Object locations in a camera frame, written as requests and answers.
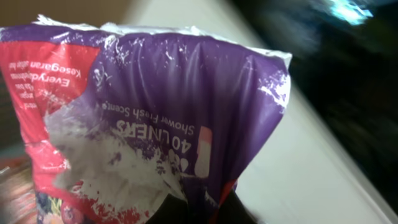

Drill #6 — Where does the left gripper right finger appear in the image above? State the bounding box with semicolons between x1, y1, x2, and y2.
216;190;257;224

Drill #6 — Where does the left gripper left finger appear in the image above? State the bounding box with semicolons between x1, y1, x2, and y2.
154;195;188;224

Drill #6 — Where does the purple red pantyliner pack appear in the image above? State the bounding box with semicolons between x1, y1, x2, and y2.
1;16;292;223

